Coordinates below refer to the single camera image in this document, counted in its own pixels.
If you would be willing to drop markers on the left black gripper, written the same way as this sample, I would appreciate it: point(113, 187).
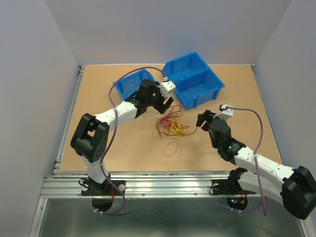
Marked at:
point(156, 90)

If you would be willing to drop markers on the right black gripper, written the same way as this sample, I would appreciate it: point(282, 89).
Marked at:
point(208, 116)

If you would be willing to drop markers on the small blue plastic bin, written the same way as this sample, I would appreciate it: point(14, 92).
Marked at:
point(129, 84)

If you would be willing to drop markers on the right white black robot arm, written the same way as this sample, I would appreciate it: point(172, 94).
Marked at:
point(294, 188)

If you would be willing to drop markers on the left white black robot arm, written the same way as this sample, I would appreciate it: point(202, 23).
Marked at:
point(90, 137)

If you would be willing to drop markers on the large blue divided bin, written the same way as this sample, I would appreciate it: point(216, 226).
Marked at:
point(195, 82)

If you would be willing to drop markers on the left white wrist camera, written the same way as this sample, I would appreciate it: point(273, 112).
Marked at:
point(166, 87)

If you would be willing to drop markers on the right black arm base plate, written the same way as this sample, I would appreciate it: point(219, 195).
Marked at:
point(226, 187)

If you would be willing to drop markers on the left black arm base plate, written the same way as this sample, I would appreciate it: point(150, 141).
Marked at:
point(90, 188)

